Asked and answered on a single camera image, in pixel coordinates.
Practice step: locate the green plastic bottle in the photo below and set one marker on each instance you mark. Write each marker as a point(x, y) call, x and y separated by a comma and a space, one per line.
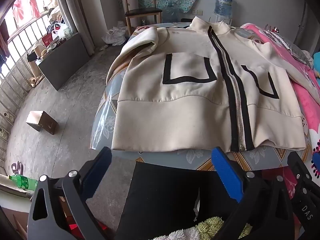
point(23, 182)

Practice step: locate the dark wooden door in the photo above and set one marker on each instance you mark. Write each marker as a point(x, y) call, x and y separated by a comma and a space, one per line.
point(307, 22)

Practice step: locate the empty clear water jug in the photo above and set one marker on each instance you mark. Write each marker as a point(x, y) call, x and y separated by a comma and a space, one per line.
point(171, 13)

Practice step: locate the blue plush toy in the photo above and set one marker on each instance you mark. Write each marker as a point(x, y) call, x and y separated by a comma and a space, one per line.
point(317, 67)

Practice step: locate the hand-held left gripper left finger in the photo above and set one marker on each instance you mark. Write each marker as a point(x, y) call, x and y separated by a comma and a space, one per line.
point(96, 172)

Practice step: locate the grey knitted cloth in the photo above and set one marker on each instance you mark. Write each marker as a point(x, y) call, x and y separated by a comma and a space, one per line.
point(297, 50)

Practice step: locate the pink floral blanket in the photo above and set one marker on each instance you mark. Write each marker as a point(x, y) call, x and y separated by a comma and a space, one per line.
point(305, 105)

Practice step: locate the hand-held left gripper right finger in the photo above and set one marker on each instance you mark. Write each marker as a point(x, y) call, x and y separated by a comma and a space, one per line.
point(226, 175)

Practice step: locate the metal window railing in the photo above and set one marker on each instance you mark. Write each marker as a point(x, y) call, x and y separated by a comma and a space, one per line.
point(15, 80)

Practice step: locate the black garment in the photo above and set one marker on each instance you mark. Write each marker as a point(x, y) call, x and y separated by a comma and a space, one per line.
point(162, 200)

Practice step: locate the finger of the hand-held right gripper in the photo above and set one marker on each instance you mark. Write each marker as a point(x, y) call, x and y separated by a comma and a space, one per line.
point(297, 163)

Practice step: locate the grey curtain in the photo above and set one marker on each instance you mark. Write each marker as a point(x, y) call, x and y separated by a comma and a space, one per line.
point(80, 10)

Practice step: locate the brown cardboard box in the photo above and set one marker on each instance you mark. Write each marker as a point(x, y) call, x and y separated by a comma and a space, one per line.
point(42, 123)

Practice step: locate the purple slipper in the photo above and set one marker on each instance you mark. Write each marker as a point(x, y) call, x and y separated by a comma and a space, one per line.
point(17, 167)

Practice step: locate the dark grey cabinet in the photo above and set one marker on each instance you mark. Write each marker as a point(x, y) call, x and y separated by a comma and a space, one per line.
point(65, 62)

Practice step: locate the blue water dispenser bottle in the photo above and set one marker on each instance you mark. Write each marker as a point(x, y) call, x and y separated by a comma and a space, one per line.
point(223, 5)

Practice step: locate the fruit patterned tablecloth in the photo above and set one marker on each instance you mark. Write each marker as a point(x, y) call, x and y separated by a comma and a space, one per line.
point(105, 120)

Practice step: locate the white plastic bag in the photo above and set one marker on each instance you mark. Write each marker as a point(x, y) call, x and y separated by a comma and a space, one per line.
point(115, 36)

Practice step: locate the pink hanging garment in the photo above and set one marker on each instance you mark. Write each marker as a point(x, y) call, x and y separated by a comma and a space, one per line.
point(27, 7)

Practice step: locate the wall socket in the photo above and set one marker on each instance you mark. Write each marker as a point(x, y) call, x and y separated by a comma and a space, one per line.
point(197, 12)

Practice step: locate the white shopping bag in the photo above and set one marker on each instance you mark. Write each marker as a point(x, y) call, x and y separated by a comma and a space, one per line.
point(60, 30)

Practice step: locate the red cloth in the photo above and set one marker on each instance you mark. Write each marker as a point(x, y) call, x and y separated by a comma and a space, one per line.
point(73, 228)

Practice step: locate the green fuzzy cloth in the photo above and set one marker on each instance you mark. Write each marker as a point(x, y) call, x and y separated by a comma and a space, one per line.
point(210, 226)

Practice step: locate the red box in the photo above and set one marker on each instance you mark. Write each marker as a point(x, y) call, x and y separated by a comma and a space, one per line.
point(47, 40)

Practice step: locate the cream zip jacket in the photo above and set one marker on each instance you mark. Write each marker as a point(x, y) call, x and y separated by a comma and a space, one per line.
point(175, 110)

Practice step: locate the wooden chair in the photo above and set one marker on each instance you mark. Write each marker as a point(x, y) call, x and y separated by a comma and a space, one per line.
point(142, 12)

